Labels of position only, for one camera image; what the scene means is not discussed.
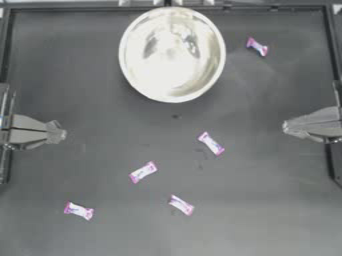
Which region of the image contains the purple Hi-Chew candy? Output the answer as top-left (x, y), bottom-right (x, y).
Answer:
top-left (63, 200), bottom-right (96, 221)
top-left (167, 194), bottom-right (195, 217)
top-left (128, 160), bottom-right (159, 185)
top-left (196, 130), bottom-right (226, 157)
top-left (246, 36), bottom-right (270, 58)

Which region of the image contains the steel bowl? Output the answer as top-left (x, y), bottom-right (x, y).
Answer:
top-left (117, 6), bottom-right (227, 104)

